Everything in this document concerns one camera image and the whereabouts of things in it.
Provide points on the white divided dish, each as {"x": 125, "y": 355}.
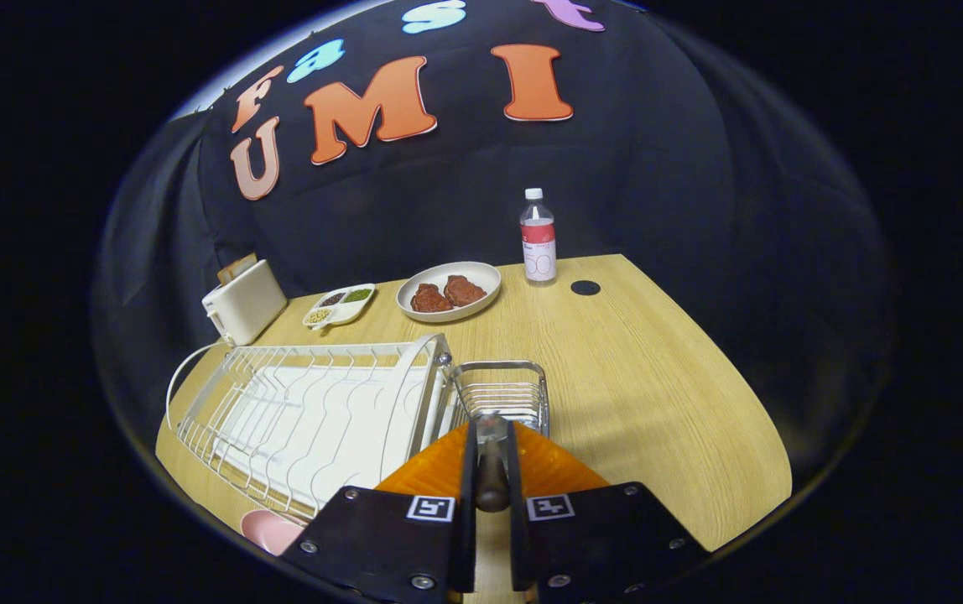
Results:
{"x": 347, "y": 312}

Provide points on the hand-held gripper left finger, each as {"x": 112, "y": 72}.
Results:
{"x": 466, "y": 520}

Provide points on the black backdrop cloth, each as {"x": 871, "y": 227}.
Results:
{"x": 658, "y": 168}

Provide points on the pile of dark beans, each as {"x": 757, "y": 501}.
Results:
{"x": 332, "y": 299}

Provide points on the toasted bread slice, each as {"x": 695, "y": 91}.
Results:
{"x": 236, "y": 268}

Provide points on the white toaster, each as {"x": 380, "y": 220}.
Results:
{"x": 247, "y": 302}

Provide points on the brown steak piece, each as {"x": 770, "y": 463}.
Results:
{"x": 465, "y": 290}
{"x": 431, "y": 299}

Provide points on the pink plate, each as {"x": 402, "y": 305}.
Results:
{"x": 272, "y": 533}

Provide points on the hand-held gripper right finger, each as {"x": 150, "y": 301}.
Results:
{"x": 517, "y": 537}

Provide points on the pile of green beans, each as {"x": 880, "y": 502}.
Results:
{"x": 357, "y": 295}

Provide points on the white plate with steaks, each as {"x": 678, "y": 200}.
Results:
{"x": 481, "y": 281}

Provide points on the clear bottle with red label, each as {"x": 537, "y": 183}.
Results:
{"x": 538, "y": 252}

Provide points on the pile of yellow beans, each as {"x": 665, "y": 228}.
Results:
{"x": 320, "y": 315}

